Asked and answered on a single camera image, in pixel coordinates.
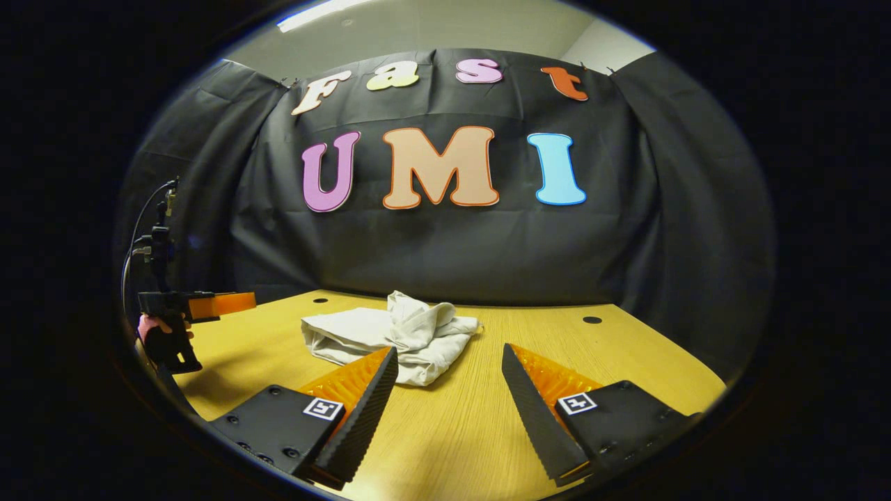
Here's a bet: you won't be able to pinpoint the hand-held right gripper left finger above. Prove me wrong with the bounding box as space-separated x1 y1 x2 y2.
209 347 400 491

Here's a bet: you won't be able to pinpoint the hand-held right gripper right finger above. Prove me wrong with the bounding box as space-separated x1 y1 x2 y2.
502 342 701 488

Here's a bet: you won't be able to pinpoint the white jeans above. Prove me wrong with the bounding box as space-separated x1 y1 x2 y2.
301 290 483 388

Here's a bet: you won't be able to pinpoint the black backdrop cloth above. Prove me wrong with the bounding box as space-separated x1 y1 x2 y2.
115 47 777 380

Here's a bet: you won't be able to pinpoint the ceiling light strip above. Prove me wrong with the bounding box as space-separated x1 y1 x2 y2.
276 0 377 33

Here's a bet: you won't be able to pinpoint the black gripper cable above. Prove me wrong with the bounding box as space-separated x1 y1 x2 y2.
121 180 178 314

